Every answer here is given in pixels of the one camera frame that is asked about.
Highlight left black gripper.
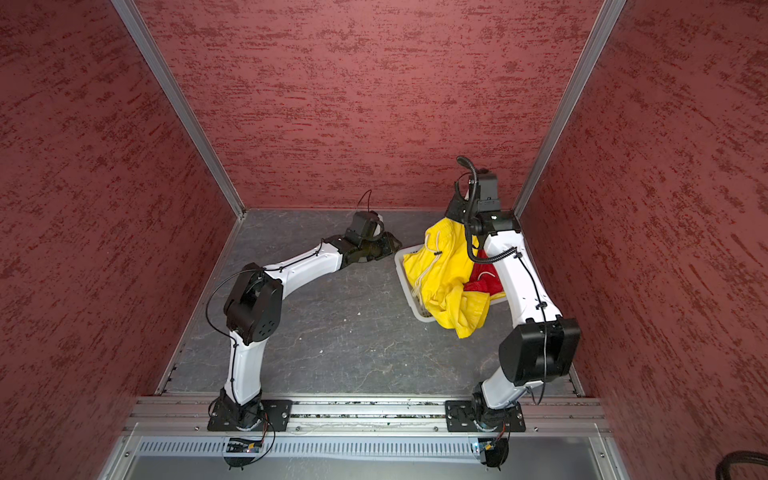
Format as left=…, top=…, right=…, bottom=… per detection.
left=361, top=233, right=404, bottom=261

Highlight yellow shorts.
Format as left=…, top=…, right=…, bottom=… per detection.
left=403, top=218, right=506, bottom=339

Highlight white plastic laundry basket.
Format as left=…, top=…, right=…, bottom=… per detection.
left=395, top=245, right=508, bottom=338

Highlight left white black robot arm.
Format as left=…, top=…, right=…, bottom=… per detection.
left=208, top=232, right=402, bottom=431

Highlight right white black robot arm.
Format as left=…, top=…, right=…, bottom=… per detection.
left=446, top=158, right=581, bottom=431

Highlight red shorts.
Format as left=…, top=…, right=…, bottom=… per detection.
left=464, top=262, right=505, bottom=300

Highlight left small circuit board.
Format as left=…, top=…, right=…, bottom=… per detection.
left=225, top=437, right=264, bottom=455

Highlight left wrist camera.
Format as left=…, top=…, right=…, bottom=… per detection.
left=345, top=211, right=384, bottom=246

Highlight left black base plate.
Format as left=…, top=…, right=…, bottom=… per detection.
left=207, top=397, right=293, bottom=433

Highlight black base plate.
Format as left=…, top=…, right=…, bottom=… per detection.
left=444, top=399, right=526, bottom=434
left=207, top=397, right=293, bottom=433

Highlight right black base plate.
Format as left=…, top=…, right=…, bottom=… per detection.
left=444, top=399, right=526, bottom=434

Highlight white perforated cable duct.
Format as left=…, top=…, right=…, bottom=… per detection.
left=136, top=437, right=480, bottom=461

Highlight right corner aluminium post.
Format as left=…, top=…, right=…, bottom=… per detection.
left=514, top=0, right=626, bottom=218

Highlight corner aluminium post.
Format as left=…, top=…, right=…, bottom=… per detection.
left=111, top=0, right=247, bottom=220
left=514, top=0, right=626, bottom=218

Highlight left corner aluminium post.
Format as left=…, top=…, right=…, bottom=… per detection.
left=111, top=0, right=247, bottom=220

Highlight aluminium frame rail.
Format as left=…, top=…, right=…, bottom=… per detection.
left=122, top=394, right=613, bottom=438

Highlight black cable loop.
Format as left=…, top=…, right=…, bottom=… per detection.
left=715, top=450, right=768, bottom=480

